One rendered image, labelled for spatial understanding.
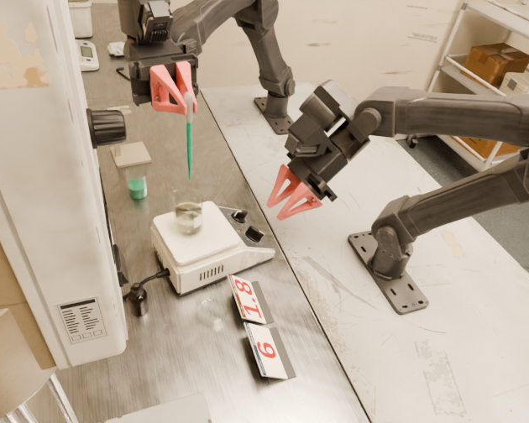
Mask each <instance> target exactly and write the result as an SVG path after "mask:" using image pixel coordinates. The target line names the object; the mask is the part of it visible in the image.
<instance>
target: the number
mask: <svg viewBox="0 0 529 423"><path fill-rule="evenodd" d="M249 327H250V330H251V332H252V334H253V337H254V341H255V343H256V346H257V348H258V351H259V355H260V357H261V360H262V363H263V365H264V370H265V372H266V373H267V374H273V375H279V376H284V377H285V375H284V372H283V370H282V367H281V366H280V361H279V359H278V357H277V355H276V352H275V349H274V346H273V344H272V341H271V339H270V335H269V333H268V331H267V329H264V328H261V327H258V326H252V325H249Z"/></svg>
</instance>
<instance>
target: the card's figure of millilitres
mask: <svg viewBox="0 0 529 423"><path fill-rule="evenodd" d="M232 277H233V276H232ZM233 282H234V283H235V286H236V289H237V292H238V296H239V298H240V300H241V303H242V306H243V309H244V312H245V315H246V316H248V317H251V318H254V319H257V320H261V321H264V320H263V317H262V315H261V313H260V310H259V307H258V304H257V302H256V299H255V298H254V294H253V291H252V289H251V287H250V284H249V282H248V281H245V280H242V279H239V278H236V277H233Z"/></svg>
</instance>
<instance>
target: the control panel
mask: <svg viewBox="0 0 529 423"><path fill-rule="evenodd" d="M218 209H219V210H220V212H221V213H222V214H223V215H224V216H225V218H226V219H227V220H228V222H229V223H230V225H231V226H232V227H233V229H234V230H235V232H236V233H237V234H238V235H239V236H240V238H241V239H242V240H243V242H244V243H245V245H246V246H247V247H253V248H272V246H271V245H270V244H269V242H268V241H267V240H266V239H265V237H263V238H262V239H261V240H260V241H259V243H256V242H253V241H251V240H250V239H249V238H248V237H247V236H246V235H245V233H246V231H247V230H248V228H249V226H253V227H255V228H257V227H256V226H255V225H254V224H253V222H252V221H251V220H250V219H249V217H248V216H247V215H246V217H245V220H246V222H245V223H240V222H238V224H236V223H234V221H235V220H234V219H233V218H232V216H231V214H232V213H233V212H236V211H238V210H234V209H228V208H223V207H218ZM235 222H237V221H235ZM239 228H242V229H243V231H241V230H239ZM257 229H258V228H257ZM258 230H259V229H258Z"/></svg>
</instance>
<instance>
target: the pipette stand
mask: <svg viewBox="0 0 529 423"><path fill-rule="evenodd" d="M108 110H119V111H121V112H122V114H123V115H128V114H132V111H131V110H129V106H121V107H110V108H108ZM109 148H110V151H111V154H112V156H113V159H114V161H115V164H116V166H117V167H118V168H123V167H128V166H132V165H140V164H145V163H149V162H152V160H151V158H150V156H149V153H148V151H147V150H146V148H145V147H144V144H143V142H137V143H133V144H124V145H120V144H114V146H113V147H109Z"/></svg>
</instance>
